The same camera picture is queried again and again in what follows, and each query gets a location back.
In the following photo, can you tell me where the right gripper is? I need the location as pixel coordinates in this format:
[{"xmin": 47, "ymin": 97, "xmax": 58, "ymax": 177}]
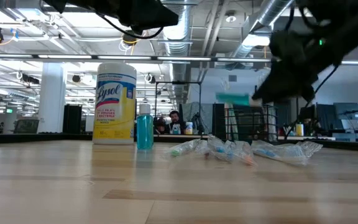
[{"xmin": 252, "ymin": 29, "xmax": 338, "ymax": 104}]

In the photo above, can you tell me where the teal mouthwash bottle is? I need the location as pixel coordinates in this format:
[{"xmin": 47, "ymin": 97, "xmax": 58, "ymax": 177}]
[
  {"xmin": 136, "ymin": 103, "xmax": 155, "ymax": 151},
  {"xmin": 215, "ymin": 92, "xmax": 262, "ymax": 107}
]

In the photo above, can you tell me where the green toothbrush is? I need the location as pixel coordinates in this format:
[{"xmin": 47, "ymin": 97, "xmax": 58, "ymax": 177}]
[{"xmin": 168, "ymin": 139, "xmax": 209, "ymax": 158}]

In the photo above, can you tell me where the grey computer monitor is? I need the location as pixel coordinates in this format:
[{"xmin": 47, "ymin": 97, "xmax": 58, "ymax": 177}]
[{"xmin": 333, "ymin": 101, "xmax": 358, "ymax": 131}]

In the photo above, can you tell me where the black cabinet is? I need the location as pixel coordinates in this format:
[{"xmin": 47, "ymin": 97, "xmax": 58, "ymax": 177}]
[
  {"xmin": 211, "ymin": 103, "xmax": 226, "ymax": 141},
  {"xmin": 62, "ymin": 104, "xmax": 83, "ymax": 134}
]

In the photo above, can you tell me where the person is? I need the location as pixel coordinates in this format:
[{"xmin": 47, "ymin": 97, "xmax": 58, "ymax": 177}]
[
  {"xmin": 155, "ymin": 117, "xmax": 167, "ymax": 135},
  {"xmin": 165, "ymin": 110, "xmax": 185, "ymax": 135}
]

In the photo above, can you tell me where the Lysol disinfecting wipes canister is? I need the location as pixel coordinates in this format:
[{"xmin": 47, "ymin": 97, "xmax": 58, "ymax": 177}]
[{"xmin": 91, "ymin": 61, "xmax": 137, "ymax": 146}]

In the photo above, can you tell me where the long ceiling light bar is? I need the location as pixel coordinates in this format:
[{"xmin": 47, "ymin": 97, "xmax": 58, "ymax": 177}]
[{"xmin": 0, "ymin": 52, "xmax": 358, "ymax": 66}]

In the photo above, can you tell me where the white pillar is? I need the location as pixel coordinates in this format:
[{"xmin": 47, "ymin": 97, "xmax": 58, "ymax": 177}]
[{"xmin": 37, "ymin": 61, "xmax": 67, "ymax": 134}]

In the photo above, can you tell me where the black wire basket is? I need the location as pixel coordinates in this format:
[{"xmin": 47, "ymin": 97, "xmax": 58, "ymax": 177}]
[{"xmin": 224, "ymin": 104, "xmax": 278, "ymax": 143}]

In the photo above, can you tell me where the black aluminium table frame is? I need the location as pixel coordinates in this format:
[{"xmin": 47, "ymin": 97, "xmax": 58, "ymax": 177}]
[{"xmin": 0, "ymin": 132, "xmax": 358, "ymax": 154}]

